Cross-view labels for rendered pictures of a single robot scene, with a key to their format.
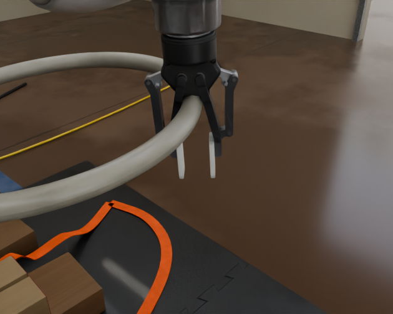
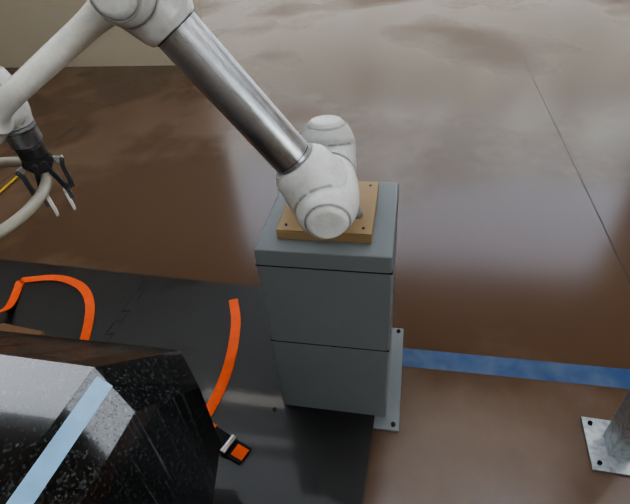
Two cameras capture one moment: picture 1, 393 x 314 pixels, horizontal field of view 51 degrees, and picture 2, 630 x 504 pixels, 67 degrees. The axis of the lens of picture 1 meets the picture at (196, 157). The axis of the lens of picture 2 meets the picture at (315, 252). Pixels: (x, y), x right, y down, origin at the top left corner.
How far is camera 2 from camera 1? 0.98 m
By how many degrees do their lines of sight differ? 24
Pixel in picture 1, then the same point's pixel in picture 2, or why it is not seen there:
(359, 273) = (231, 251)
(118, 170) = (22, 214)
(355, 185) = (221, 194)
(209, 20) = (36, 138)
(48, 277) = not seen: outside the picture
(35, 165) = not seen: outside the picture
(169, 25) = (17, 145)
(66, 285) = not seen: hidden behind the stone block
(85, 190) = (10, 226)
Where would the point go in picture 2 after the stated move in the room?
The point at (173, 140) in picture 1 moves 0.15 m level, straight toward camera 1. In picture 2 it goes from (42, 195) to (53, 220)
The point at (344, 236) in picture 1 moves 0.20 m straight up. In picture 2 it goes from (218, 232) to (211, 204)
